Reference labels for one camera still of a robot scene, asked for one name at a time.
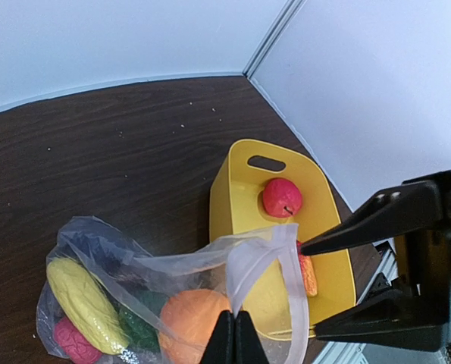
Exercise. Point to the front aluminium rail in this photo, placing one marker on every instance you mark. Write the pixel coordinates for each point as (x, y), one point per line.
(342, 352)

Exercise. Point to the red toy strawberry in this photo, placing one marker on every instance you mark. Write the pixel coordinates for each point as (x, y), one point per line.
(281, 198)

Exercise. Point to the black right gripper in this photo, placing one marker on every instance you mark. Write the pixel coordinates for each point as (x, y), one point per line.
(419, 213)

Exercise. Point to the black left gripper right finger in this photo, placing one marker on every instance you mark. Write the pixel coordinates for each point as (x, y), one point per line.
(248, 347)

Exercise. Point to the right aluminium frame post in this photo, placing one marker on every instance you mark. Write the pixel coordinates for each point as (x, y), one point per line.
(280, 23)

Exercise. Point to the clear zip top bag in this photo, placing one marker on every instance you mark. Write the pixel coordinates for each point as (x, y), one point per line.
(230, 265)

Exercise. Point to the orange red toy mango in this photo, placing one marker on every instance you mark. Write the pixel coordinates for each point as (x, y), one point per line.
(308, 273)

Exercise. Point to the purple toy eggplant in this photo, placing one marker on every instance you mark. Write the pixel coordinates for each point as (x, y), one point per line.
(112, 259)

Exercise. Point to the orange toy fruit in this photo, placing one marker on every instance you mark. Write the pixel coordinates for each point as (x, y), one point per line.
(191, 315)

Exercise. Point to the green toy lime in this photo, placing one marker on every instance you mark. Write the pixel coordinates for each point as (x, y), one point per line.
(141, 334)

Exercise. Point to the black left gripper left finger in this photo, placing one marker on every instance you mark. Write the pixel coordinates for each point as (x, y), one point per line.
(220, 347)

